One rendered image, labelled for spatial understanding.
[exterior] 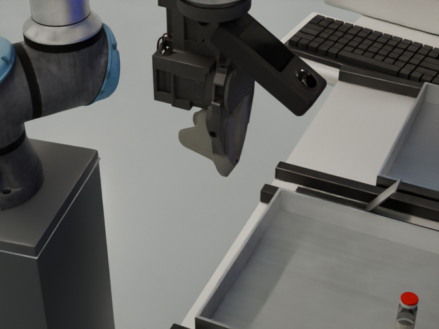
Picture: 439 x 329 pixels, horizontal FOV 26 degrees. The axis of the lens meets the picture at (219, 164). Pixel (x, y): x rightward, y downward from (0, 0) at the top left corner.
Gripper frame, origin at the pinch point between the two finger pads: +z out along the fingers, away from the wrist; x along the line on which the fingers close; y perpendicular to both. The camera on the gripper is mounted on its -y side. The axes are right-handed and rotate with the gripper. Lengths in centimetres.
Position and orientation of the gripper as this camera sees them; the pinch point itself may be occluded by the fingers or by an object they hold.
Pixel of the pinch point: (232, 166)
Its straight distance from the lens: 100.8
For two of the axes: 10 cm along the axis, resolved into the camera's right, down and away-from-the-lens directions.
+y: -9.1, -2.4, 3.2
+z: 0.0, 8.0, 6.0
